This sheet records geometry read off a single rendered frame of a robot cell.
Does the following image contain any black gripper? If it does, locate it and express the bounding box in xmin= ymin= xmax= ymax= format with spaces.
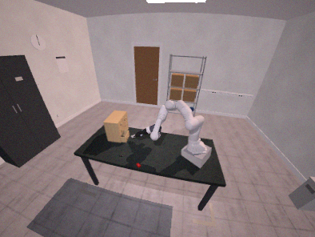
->
xmin=131 ymin=129 xmax=148 ymax=138

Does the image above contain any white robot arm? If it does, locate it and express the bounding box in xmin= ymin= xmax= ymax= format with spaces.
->
xmin=146 ymin=100 xmax=207 ymax=154

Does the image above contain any tan wooden chest of drawers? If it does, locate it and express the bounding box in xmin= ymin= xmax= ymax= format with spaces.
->
xmin=103 ymin=110 xmax=127 ymax=143

